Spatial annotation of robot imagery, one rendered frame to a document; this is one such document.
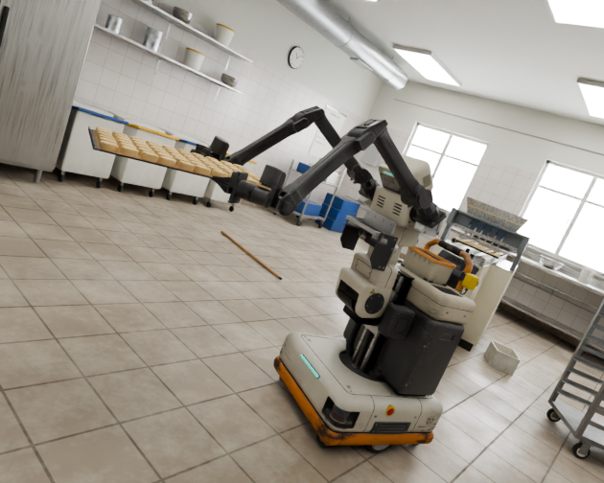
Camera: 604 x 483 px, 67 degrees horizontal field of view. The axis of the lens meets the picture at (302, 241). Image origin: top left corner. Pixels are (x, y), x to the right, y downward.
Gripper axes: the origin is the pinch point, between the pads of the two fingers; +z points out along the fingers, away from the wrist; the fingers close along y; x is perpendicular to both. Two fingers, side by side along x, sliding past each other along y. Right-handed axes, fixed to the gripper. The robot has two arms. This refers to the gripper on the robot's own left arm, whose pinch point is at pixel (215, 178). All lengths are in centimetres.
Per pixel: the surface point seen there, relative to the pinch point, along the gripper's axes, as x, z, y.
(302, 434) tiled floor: 54, -51, 102
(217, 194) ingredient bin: 415, 196, 81
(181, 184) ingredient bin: 361, 218, 77
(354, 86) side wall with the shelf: 701, 140, -140
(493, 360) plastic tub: 293, -166, 105
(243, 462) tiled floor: 18, -37, 101
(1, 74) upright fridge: 155, 277, 9
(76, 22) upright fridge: 195, 259, -49
